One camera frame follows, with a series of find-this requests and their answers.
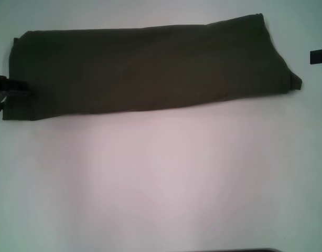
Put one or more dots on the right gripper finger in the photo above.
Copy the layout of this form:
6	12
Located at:
318	56

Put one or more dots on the dark green printed t-shirt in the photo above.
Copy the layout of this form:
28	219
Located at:
150	71

